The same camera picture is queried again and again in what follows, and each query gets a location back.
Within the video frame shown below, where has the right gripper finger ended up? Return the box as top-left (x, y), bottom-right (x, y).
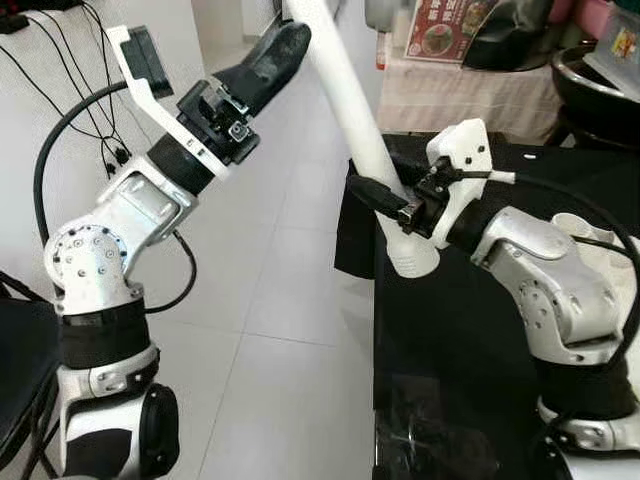
top-left (346, 173), bottom-right (412, 224)

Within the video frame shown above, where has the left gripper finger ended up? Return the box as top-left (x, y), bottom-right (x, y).
top-left (214, 21), bottom-right (314, 117)

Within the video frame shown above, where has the beige cloth covered table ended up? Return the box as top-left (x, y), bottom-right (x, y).
top-left (378, 40), bottom-right (576, 146)

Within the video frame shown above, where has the black tablecloth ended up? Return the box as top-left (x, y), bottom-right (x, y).
top-left (333, 130), bottom-right (640, 480)

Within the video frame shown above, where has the clear plastic storage box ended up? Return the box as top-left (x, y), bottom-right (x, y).
top-left (582, 10), bottom-right (640, 101)

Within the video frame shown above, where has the red food picture box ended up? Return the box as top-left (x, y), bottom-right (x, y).
top-left (405, 0), bottom-right (501, 63)

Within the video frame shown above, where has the black round wok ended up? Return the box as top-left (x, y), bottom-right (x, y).
top-left (550, 45), bottom-right (640, 151)

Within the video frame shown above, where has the black plastic bag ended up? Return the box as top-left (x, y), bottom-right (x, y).
top-left (465, 0), bottom-right (561, 73)

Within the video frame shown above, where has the black folding chair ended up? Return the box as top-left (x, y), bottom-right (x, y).
top-left (0, 270), bottom-right (61, 471)

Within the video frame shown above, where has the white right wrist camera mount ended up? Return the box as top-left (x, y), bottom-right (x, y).
top-left (425, 118), bottom-right (516, 251)

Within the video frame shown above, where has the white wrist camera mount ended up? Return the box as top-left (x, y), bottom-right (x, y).
top-left (105, 25), bottom-right (233, 181)
top-left (425, 118), bottom-right (516, 251)

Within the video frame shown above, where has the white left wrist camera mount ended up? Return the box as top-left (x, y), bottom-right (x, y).
top-left (105, 25), bottom-right (233, 181)

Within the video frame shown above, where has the thin black wall cable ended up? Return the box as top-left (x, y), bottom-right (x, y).
top-left (0, 10), bottom-right (131, 176)

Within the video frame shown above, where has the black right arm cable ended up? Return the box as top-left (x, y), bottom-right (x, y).
top-left (465, 170), bottom-right (640, 331)

